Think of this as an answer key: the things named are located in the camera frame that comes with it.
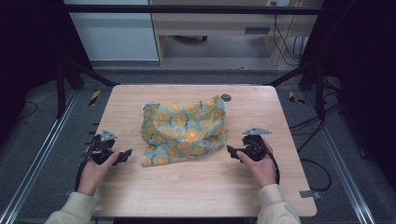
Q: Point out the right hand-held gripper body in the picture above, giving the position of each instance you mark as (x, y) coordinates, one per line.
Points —
(256, 146)

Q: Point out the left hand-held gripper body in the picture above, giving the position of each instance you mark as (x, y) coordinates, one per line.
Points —
(100, 148)

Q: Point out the teal cloth with orange circles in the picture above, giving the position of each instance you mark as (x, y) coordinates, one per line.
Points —
(182, 130)

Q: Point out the person's right hand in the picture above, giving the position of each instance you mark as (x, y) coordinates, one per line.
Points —
(263, 171)

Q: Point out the person's left hand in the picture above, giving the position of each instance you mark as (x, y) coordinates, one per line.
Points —
(93, 174)

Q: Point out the dark round table cap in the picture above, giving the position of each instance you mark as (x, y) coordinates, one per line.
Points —
(225, 97)

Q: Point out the yellow and black tape strip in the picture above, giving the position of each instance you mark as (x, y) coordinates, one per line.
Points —
(294, 98)
(95, 96)

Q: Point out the white cabinet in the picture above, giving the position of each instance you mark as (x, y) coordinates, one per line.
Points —
(115, 34)

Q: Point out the aluminium floor rail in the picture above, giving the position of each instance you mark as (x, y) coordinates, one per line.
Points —
(339, 161)
(37, 161)

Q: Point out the grey metal table bracket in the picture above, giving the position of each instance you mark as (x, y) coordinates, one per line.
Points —
(309, 194)

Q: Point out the black metal frame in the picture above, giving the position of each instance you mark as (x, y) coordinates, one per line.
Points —
(193, 9)

